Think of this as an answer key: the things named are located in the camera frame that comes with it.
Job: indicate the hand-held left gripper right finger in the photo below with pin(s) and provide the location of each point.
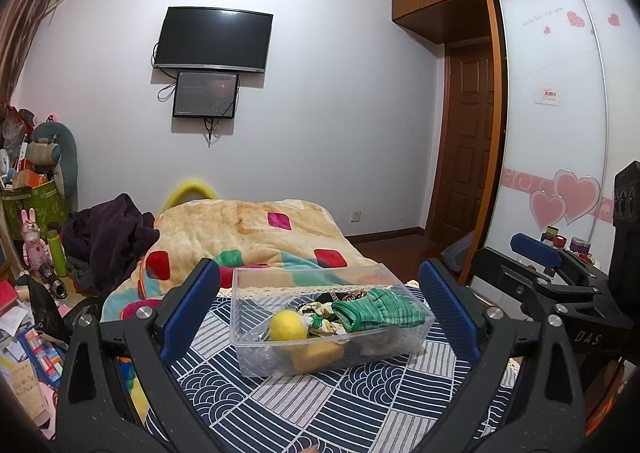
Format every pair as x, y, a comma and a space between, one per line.
450, 313

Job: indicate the beige plush patterned blanket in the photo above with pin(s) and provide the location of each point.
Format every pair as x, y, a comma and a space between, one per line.
240, 233

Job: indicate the dark clothing heap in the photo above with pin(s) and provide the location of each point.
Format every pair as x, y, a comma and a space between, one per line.
107, 238

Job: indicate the green storage bin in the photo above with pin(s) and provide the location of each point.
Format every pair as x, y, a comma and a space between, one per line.
37, 208

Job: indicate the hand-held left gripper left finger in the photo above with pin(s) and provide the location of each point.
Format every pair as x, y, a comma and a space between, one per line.
192, 305

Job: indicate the pile of household items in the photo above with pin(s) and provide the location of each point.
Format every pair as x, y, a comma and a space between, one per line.
17, 148

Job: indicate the black wall television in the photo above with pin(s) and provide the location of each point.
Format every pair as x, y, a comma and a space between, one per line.
212, 39

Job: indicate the striped brown curtain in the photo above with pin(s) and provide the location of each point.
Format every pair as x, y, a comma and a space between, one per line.
27, 28

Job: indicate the brown wooden door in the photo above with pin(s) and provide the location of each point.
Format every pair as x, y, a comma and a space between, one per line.
467, 148

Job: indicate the blue white patterned cloth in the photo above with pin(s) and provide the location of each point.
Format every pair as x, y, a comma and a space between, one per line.
325, 413

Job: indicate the white sliding wardrobe door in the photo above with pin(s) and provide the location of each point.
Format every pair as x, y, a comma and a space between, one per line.
550, 43
622, 98

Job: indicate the yellow fuzzy ball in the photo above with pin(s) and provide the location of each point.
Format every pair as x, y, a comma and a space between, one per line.
289, 327

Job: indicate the red white door sticker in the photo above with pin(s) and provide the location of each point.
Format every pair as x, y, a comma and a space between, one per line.
547, 96

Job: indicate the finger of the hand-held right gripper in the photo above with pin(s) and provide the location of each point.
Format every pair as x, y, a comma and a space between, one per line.
535, 249
520, 285

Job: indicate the pale plastic bag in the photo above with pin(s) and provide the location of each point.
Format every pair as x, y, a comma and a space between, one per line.
460, 255

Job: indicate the yellow sponge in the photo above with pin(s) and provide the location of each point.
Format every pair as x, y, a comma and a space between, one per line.
317, 357

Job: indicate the floral scrunchie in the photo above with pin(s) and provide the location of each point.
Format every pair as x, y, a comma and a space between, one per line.
320, 320

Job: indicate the black flashlight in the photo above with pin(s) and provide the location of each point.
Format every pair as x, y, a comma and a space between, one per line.
54, 282

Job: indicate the grey plush toy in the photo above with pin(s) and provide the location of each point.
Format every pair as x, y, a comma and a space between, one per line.
55, 153

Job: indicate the clear plastic box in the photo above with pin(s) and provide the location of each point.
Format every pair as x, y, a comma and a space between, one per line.
250, 293

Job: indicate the white wall socket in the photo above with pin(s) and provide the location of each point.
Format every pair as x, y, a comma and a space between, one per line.
356, 216

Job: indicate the small black wall monitor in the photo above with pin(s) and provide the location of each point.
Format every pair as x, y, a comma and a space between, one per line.
205, 94

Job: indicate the green bottle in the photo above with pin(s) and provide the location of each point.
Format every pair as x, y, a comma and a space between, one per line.
57, 255

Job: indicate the pink rabbit figure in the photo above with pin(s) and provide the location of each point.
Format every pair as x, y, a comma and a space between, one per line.
34, 245

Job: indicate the purple jar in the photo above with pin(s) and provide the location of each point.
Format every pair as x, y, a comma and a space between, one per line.
580, 246

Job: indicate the black bag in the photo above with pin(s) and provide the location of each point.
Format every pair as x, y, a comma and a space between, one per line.
50, 315

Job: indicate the pile of papers and boxes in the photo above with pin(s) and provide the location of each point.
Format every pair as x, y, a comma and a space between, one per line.
25, 368

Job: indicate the green knitted cloth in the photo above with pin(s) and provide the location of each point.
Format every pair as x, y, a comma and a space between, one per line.
385, 310

